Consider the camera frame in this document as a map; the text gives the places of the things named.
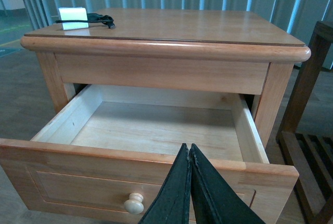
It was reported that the grey floor sign sticker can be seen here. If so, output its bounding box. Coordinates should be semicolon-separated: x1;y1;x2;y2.
0;47;21;58

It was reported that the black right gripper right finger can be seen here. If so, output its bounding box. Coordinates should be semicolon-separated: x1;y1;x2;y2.
189;144;264;223

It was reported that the white charger with black cable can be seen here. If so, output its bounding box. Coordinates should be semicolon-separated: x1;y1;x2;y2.
55;7;115;31

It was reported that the light wooden nightstand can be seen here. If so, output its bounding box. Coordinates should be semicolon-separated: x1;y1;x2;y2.
20;7;312;147

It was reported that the dark wooden side table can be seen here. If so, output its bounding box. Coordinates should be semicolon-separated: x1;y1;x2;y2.
276;21;332;223

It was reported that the wooden drawer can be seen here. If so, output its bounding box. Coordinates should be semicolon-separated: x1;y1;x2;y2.
1;85;299;223

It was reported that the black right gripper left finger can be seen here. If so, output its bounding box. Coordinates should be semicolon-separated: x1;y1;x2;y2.
139;143;191;223

